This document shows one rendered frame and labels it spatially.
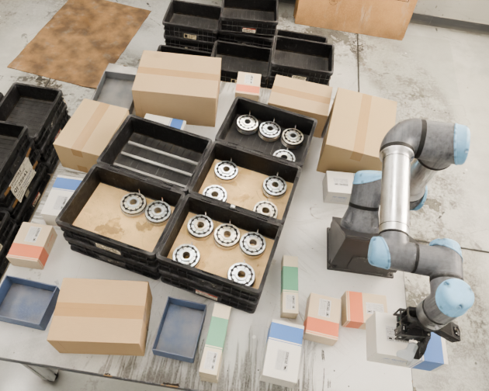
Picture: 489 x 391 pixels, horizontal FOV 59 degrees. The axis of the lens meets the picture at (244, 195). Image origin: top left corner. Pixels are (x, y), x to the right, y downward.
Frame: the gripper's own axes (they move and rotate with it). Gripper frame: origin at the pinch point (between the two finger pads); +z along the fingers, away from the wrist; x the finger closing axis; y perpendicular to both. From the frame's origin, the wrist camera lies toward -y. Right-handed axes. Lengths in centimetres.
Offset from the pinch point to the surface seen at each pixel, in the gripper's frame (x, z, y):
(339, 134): -98, 22, 15
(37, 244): -26, 33, 130
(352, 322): -15.6, 35.1, 6.0
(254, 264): -30, 28, 45
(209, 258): -29, 28, 63
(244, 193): -62, 28, 54
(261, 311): -16, 41, 40
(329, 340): -7.7, 35.6, 14.3
